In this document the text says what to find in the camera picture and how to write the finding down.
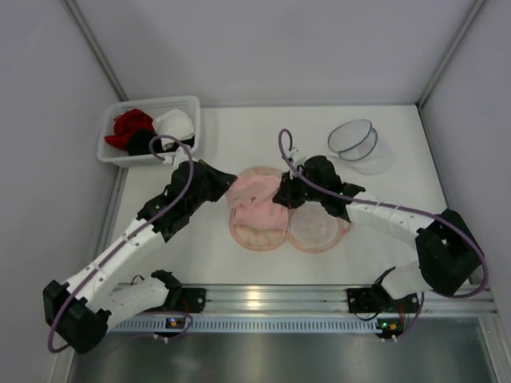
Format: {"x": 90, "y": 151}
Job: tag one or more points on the aluminium mounting rail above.
{"x": 324, "y": 300}

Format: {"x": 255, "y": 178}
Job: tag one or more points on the black garment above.
{"x": 138, "y": 144}

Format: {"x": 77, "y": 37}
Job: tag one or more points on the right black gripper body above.
{"x": 291, "y": 191}

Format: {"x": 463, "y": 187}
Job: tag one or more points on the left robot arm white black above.
{"x": 86, "y": 306}

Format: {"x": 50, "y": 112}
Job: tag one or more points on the red garment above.
{"x": 126, "y": 125}

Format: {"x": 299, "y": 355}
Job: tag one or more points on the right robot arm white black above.
{"x": 445, "y": 253}

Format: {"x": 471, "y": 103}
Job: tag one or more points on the white bra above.
{"x": 175, "y": 123}

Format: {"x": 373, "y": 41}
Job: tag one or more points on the white blue-rimmed mesh laundry bag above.
{"x": 358, "y": 145}

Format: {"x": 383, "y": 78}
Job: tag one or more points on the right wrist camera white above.
{"x": 295, "y": 161}

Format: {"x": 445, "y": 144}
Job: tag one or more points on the pink floral mesh laundry bag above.
{"x": 309, "y": 229}

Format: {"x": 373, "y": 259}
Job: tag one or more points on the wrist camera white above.
{"x": 176, "y": 159}
{"x": 295, "y": 161}

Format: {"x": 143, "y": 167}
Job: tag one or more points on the white slotted cable duct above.
{"x": 238, "y": 325}

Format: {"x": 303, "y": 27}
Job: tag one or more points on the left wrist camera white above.
{"x": 176, "y": 159}

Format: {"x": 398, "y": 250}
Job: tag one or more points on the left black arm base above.
{"x": 185, "y": 299}

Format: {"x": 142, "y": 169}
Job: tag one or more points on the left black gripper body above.
{"x": 215, "y": 182}

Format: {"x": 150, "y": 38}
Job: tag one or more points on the white plastic basket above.
{"x": 154, "y": 108}

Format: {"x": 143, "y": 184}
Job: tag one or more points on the pink bra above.
{"x": 250, "y": 199}

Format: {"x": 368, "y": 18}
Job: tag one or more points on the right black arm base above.
{"x": 375, "y": 300}

